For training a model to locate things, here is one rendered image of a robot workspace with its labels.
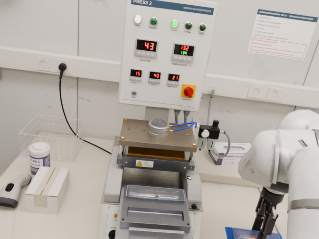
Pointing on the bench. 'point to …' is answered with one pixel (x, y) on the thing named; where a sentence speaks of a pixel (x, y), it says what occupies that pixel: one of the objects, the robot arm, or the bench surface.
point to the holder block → (154, 214)
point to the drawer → (125, 233)
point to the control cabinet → (166, 55)
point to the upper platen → (156, 152)
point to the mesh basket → (55, 139)
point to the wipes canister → (39, 156)
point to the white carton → (235, 158)
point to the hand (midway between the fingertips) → (259, 231)
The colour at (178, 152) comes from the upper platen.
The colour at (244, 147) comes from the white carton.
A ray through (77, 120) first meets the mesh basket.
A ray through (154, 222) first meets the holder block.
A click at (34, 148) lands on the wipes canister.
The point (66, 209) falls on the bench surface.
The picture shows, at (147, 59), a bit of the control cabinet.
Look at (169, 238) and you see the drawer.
